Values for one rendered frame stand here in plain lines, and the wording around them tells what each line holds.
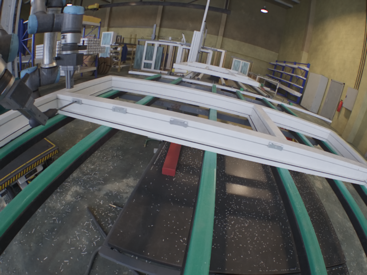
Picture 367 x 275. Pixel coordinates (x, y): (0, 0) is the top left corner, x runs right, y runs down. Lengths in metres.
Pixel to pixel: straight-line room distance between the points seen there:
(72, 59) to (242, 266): 0.96
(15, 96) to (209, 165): 0.49
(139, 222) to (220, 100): 0.67
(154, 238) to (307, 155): 0.57
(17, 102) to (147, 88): 0.69
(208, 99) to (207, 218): 0.67
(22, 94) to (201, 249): 0.47
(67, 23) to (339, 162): 1.14
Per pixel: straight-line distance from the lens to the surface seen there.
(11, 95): 0.43
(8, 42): 0.60
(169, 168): 0.76
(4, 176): 1.50
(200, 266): 0.27
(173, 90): 0.89
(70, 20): 0.75
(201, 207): 0.32
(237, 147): 0.50
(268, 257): 0.67
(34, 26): 0.85
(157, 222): 0.61
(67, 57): 0.76
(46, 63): 1.45
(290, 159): 0.57
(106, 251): 0.60
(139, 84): 0.95
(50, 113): 0.55
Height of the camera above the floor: 1.11
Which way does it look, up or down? 28 degrees down
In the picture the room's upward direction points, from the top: 11 degrees clockwise
